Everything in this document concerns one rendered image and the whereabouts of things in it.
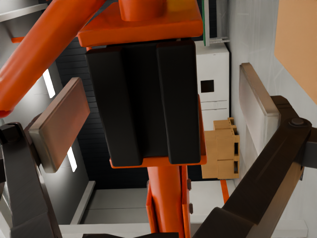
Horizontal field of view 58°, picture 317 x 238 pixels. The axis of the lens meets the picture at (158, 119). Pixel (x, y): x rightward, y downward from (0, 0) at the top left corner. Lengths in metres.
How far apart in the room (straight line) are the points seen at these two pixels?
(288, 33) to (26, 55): 0.26
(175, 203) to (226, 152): 6.84
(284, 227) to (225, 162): 4.09
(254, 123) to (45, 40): 0.13
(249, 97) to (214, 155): 6.91
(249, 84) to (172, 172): 0.07
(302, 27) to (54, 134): 0.24
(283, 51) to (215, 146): 6.60
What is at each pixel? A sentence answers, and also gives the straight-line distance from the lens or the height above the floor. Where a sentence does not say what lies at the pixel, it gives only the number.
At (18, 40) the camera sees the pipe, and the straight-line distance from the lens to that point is 9.65.
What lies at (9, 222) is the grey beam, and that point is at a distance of 3.69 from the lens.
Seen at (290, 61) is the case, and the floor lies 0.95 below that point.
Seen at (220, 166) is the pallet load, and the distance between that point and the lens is 7.26.
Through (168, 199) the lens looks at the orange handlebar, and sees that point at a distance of 0.21.
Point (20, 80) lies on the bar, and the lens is 0.20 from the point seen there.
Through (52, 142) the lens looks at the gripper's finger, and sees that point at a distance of 0.17.
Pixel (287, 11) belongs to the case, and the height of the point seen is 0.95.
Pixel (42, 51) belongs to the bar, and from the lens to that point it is 0.19.
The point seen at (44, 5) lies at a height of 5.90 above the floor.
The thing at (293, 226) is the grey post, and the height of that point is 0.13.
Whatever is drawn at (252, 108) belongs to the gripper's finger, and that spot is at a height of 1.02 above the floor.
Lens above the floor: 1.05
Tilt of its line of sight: 7 degrees up
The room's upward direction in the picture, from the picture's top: 94 degrees counter-clockwise
